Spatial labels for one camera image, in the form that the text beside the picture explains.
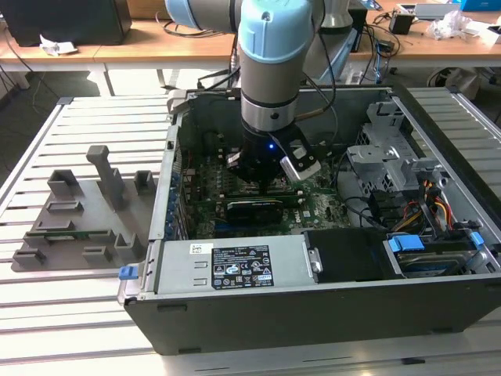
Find blue box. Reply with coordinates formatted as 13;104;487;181
460;0;501;12

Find grey parts rack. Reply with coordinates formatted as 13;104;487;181
9;144;161;273

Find black graphics card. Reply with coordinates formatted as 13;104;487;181
225;197;284;227

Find black computer tower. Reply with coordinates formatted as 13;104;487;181
0;0;132;47

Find clear plastic bag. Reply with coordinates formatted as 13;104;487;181
428;9;477;41

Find green motherboard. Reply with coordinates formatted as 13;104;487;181
178;143;353;240

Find white box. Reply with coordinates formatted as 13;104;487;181
465;21;501;50

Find white crumpled paper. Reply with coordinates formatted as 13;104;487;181
38;34;78;56

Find hard disk in blue carrier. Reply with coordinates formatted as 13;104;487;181
385;233;470;280

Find black grey PC case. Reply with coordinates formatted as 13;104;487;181
117;84;501;356

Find blue expansion slot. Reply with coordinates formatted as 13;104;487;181
214;222;246;234

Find grey case latch handle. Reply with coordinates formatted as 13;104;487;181
166;89;192;118

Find blue cable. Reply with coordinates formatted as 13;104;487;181
373;37;384;85

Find orange yellow power wires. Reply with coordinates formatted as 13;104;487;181
391;179;455;236

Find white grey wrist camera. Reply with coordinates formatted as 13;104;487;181
279;146;322;181

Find brown cardboard box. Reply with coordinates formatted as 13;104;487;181
127;0;169;20

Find grey laptop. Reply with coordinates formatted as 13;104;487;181
413;2;463;21

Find grey power supply unit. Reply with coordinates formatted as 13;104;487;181
154;236;314;295

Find silver metal drive cage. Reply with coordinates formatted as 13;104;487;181
346;100;451;197

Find black RAM slot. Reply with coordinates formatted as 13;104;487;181
218;189;305;196
218;200;305;209
218;196;305;204
218;193;305;200

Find small black box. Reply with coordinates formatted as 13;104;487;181
389;11;416;35

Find green RAM stick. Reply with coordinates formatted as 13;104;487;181
43;230;94;240

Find wooden desk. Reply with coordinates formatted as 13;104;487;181
0;0;501;95

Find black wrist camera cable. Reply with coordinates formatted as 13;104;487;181
295;29;341;122

